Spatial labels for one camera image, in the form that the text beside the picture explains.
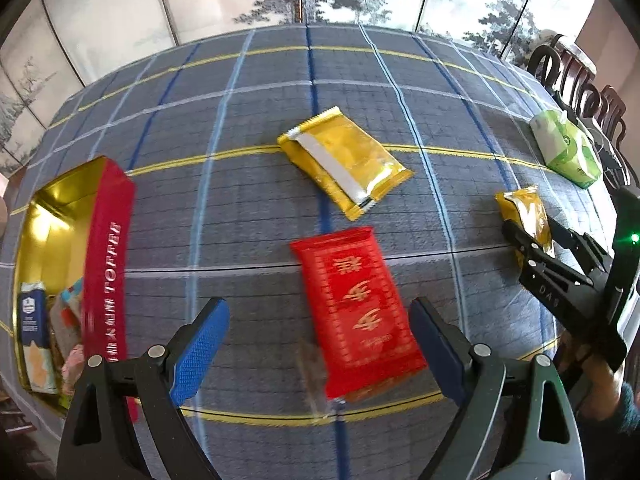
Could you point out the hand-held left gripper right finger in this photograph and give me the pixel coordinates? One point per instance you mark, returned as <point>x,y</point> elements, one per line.
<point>440,350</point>

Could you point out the grey plaid tablecloth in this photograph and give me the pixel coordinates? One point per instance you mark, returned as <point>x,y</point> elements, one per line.
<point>225,110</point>

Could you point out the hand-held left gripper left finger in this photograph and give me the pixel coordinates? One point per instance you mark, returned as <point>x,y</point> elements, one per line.
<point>200,350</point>

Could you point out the pink snack packet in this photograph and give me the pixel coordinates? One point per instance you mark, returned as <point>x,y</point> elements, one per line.
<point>75,367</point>

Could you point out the blue and white snack packet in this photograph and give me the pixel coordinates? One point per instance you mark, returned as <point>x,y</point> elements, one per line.
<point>35,325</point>

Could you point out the green tissue pack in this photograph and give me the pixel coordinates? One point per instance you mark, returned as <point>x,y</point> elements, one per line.
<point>565,145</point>

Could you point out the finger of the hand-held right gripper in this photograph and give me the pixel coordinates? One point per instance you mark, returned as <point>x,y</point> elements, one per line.
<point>585,247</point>
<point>535,260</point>

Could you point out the large yellow snack packet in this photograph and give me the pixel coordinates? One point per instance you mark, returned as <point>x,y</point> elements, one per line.
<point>350,155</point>

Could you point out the dark wooden chair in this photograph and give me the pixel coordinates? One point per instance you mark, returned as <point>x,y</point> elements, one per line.
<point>560,67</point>
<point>612,115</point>

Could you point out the red and gold tin box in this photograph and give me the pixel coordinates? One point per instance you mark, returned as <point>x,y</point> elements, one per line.
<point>107,260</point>

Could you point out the small yellow snack packet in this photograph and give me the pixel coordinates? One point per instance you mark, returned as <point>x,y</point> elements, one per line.
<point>527,210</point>

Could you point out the person's right hand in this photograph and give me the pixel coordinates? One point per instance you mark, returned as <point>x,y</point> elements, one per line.
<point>592,375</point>

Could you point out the orange clear snack packet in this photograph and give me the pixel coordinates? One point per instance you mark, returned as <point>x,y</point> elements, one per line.
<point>67,315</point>

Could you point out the red snack packet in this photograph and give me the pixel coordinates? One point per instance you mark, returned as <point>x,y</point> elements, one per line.
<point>355,300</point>

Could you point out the clear wrapped snack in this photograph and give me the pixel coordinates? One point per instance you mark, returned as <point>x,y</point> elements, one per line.
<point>315,380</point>

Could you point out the folding screen with painted trees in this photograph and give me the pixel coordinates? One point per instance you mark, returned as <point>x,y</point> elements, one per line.
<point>225,0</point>

